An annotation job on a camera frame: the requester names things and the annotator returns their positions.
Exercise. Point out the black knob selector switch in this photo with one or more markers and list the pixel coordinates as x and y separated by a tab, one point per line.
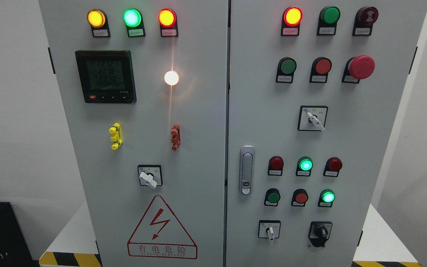
319	233

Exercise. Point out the grey electrical control cabinet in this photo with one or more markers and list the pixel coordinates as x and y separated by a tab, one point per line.
226	55

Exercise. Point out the red terminal connector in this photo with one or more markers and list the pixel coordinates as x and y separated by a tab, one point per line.
175	137

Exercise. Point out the dark red indicator light left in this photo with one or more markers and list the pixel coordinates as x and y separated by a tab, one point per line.
275	166

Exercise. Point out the glowing white indicator light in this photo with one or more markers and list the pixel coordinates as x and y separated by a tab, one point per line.
171	78

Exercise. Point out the green push button lower left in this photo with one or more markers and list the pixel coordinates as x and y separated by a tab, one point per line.
272	197

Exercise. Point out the green push button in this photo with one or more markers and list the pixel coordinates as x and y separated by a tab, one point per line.
272	197
285	70

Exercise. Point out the lit green indicator light middle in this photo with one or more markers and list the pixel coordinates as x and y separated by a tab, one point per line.
304	167

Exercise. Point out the lit green indicator light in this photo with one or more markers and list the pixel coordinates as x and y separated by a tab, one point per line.
134	23
304	167

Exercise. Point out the yellow terminal connector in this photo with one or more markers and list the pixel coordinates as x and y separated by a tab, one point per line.
116	136

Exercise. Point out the green push button upper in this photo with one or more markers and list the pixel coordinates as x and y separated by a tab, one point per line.
285	70

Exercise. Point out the red push button lower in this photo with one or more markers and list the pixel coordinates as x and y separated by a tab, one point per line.
299	198

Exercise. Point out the red push button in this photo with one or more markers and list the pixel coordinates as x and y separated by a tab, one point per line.
299	198
320	69

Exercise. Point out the red electric hazard warning sticker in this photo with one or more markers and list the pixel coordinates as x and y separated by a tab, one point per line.
160	233

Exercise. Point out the black digital power meter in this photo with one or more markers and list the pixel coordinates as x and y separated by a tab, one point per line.
106	76

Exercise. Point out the orange-red indicator light left door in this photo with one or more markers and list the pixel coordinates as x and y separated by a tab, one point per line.
168	23

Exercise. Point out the red indicator light right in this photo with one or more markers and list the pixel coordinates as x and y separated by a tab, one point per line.
332	167

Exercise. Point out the red push button upper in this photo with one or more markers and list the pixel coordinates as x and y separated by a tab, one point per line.
320	69

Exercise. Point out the green illuminated button lower right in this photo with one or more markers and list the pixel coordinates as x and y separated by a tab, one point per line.
326	198

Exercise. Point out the red-orange indicator light right door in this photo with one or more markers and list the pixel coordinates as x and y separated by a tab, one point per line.
291	21

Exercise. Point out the red emergency stop mushroom button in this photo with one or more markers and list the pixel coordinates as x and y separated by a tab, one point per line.
358	68

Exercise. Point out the yellow indicator light top left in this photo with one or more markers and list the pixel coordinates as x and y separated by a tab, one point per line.
98	23

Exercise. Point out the dark green indicator light top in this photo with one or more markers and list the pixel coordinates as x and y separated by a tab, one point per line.
327	21

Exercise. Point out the red black buzzer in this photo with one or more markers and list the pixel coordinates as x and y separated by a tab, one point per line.
364	20

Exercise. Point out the silver cabinet door handle lock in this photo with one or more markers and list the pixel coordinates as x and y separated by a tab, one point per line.
246	169

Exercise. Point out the white-handle selector switch left door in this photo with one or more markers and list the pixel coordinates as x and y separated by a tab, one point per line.
150	175

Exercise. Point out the white-handle selector switch upper right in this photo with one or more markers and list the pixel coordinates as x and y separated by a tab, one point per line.
312	117

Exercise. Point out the white-handle selector switch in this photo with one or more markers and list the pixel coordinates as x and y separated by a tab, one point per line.
312	117
269	229

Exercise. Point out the white-handle selector switch lower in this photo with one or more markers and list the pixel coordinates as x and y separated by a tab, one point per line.
269	229

